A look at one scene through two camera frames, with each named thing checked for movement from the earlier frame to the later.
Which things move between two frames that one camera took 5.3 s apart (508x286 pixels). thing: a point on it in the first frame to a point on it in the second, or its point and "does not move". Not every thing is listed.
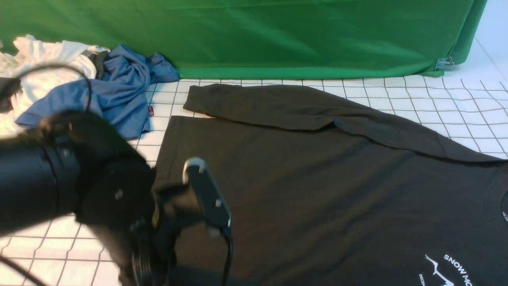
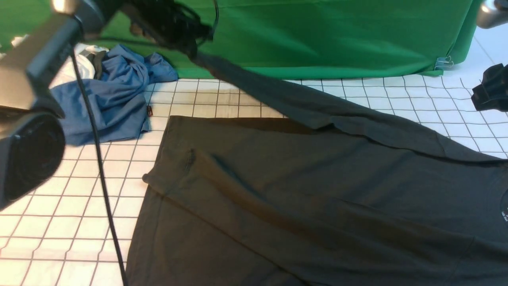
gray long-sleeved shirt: [318, 193] does not move
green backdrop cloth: [256, 39] does not move
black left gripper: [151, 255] to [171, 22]
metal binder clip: [443, 64] does not move
